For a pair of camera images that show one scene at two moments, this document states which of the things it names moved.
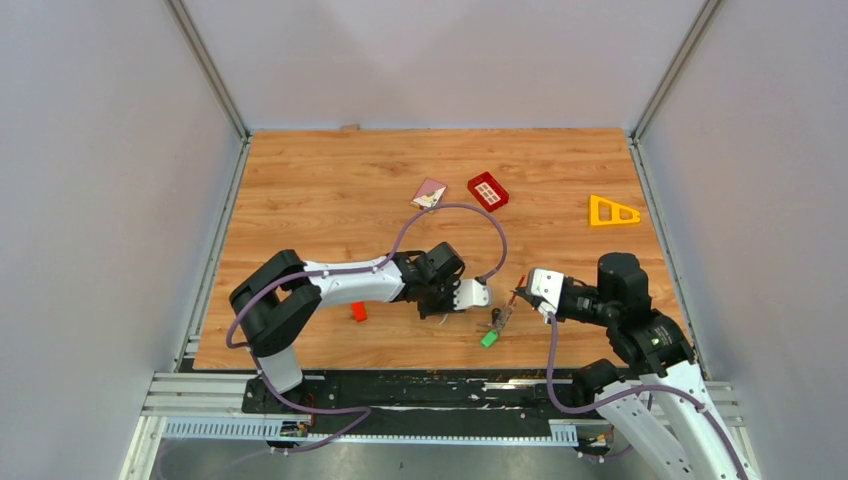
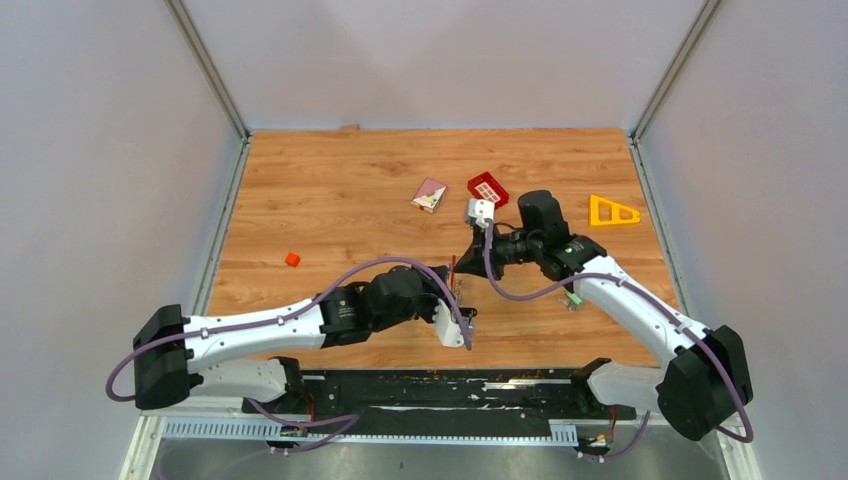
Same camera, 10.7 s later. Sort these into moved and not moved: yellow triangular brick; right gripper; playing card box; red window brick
Moved: right gripper
Not moved: yellow triangular brick; playing card box; red window brick
